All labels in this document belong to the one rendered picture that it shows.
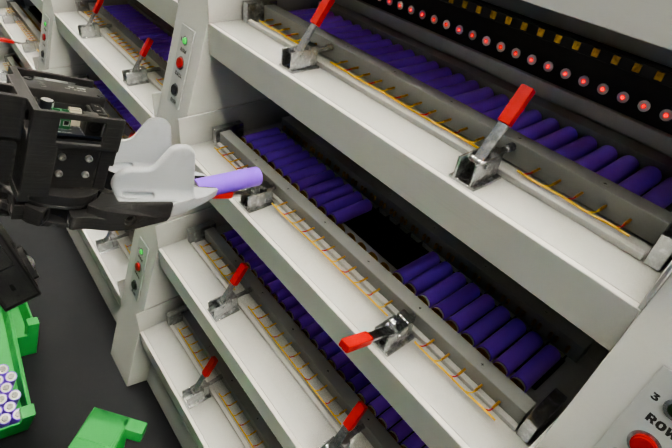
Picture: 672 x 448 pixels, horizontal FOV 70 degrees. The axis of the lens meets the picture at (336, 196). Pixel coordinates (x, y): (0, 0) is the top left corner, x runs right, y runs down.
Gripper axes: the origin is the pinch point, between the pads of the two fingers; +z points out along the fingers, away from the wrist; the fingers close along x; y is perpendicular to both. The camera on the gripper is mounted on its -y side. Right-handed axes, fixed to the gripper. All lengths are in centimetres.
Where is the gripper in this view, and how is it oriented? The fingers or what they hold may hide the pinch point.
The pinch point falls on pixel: (194, 191)
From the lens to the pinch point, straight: 43.4
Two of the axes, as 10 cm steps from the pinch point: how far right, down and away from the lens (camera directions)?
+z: 7.0, 0.1, 7.2
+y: 3.8, -8.5, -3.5
